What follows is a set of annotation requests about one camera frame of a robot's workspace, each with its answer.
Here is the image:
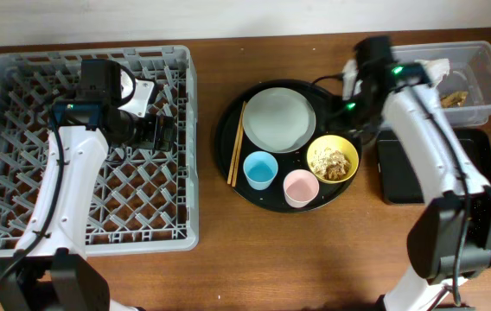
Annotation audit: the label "yellow bowl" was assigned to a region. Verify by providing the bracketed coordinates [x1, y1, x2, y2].
[306, 135, 360, 184]

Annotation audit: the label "food scraps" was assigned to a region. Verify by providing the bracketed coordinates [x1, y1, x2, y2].
[309, 148, 351, 181]

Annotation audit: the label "white tissue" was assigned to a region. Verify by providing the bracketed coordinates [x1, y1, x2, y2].
[416, 59, 450, 86]

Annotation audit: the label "gold snack wrapper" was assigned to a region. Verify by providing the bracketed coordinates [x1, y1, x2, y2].
[440, 91, 469, 109]

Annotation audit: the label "blue cup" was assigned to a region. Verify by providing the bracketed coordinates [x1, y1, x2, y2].
[243, 151, 278, 190]

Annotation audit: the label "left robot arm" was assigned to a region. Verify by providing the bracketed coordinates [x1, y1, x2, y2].
[0, 99, 188, 310]

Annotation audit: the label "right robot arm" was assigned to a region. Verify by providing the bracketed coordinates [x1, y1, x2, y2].
[337, 60, 491, 310]

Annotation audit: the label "grey dishwasher rack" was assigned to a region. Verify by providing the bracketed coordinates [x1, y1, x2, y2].
[0, 46, 199, 257]

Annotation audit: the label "black rectangular bin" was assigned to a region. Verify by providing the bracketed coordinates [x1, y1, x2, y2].
[376, 129, 491, 204]

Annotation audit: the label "grey plate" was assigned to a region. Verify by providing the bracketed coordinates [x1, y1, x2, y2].
[242, 87, 316, 154]

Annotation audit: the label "pink cup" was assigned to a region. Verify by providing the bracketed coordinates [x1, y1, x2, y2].
[283, 169, 320, 208]

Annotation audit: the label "clear plastic bin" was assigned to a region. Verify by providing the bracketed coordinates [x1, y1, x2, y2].
[382, 41, 491, 133]

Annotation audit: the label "round black tray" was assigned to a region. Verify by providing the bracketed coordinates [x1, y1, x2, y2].
[214, 79, 363, 214]

